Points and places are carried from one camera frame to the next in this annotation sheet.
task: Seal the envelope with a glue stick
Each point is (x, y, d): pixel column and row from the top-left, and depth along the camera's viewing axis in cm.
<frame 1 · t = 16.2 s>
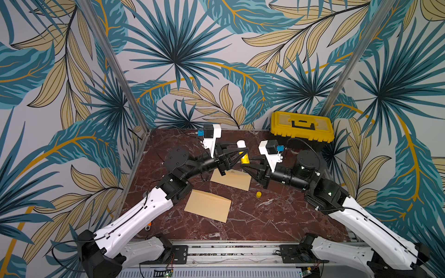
left hand: (247, 153, 51), fingers open
right hand: (243, 161, 56), fingers open
near manila envelope: (208, 205, 90), on the table
far manila envelope: (232, 183, 97), on the table
yellow black toolbox: (301, 131, 102), point 16 cm above the table
yellow glue stick cap: (258, 194, 92), point 2 cm above the table

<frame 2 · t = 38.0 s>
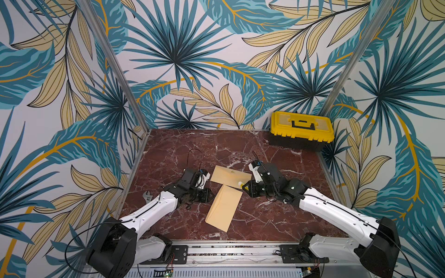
left hand: (211, 198, 82), fingers open
right hand: (244, 187, 77), fingers open
near manila envelope: (222, 208, 88), on the table
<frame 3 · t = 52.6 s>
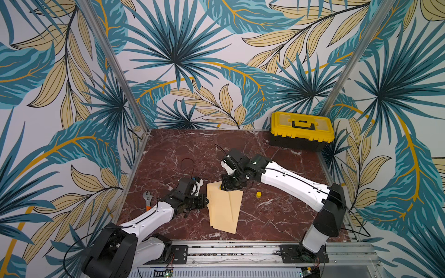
left hand: (208, 203, 84), fingers closed
right hand: (222, 187, 76), fingers open
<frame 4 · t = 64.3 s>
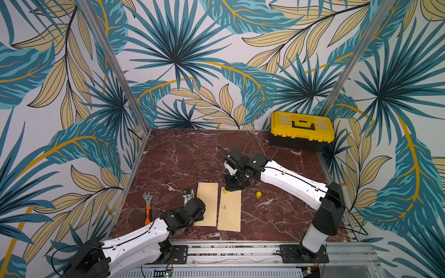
left hand: (199, 211, 84), fingers closed
right hand: (226, 187, 77), fingers open
near manila envelope: (229, 211, 87), on the table
far manila envelope: (207, 192, 93), on the table
